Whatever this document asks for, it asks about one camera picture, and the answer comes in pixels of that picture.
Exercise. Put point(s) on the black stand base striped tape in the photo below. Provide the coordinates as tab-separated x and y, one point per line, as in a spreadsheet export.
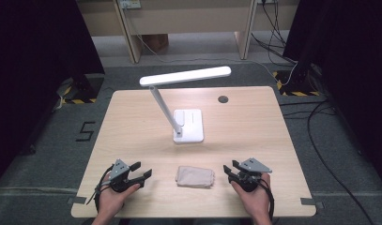
85	87
292	82

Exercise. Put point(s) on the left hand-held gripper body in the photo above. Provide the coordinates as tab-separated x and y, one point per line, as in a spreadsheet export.
118	170

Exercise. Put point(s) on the beige cloth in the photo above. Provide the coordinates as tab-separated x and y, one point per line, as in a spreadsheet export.
195	176

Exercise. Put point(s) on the grey tape strip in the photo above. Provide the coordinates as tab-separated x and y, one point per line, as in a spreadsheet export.
310	202
76	200

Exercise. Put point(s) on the brown cardboard box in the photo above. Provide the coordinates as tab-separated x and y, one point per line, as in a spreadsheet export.
155	42

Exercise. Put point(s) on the person's left hand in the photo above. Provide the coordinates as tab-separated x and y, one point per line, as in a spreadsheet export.
112	201

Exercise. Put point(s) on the beige wooden desk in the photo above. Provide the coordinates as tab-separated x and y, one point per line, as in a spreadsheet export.
191	18

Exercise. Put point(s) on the white power strip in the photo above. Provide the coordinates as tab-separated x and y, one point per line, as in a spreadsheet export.
130	3

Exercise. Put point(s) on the white desk lamp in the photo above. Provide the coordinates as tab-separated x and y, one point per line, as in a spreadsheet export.
191	125

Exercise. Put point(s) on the black curtain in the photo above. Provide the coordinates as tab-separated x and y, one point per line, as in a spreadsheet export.
351	62
32	62

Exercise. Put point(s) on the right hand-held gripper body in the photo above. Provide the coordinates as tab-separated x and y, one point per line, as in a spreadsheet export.
254	167

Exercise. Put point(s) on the person's right hand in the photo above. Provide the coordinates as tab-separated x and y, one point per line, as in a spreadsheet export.
256	201

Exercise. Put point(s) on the grey table grommet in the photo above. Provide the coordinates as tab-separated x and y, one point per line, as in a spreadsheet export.
223	99

